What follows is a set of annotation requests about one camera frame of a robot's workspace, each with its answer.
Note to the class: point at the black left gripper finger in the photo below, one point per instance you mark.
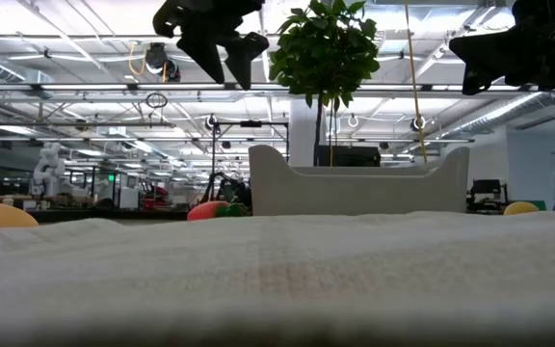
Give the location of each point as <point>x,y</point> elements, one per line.
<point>205,55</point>
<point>248,48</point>

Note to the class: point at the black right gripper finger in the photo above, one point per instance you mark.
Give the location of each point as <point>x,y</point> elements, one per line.
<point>480,74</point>
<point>484,48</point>

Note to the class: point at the orange toy carrot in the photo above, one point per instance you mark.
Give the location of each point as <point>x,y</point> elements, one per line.
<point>205,211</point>

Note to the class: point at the grey plastic tupperware container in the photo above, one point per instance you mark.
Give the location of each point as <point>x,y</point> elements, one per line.
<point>354,193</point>

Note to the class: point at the black background robot rig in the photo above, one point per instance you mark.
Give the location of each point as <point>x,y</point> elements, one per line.
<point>251,124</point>

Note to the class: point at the potted green plant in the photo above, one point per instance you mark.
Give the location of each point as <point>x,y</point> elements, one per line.
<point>325,48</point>

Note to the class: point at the yellow round object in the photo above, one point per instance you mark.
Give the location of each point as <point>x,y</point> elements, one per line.
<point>520,208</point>

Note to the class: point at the black computer box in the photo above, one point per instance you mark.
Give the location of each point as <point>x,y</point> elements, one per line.
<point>354,156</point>

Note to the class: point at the red cart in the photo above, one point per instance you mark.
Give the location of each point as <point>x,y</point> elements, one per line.
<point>154,197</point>

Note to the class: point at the white humanoid robot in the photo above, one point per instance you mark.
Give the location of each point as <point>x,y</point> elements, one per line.
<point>48,168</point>

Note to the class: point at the white checked kitchen towel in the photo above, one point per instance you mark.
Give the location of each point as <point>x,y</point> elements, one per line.
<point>277,270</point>

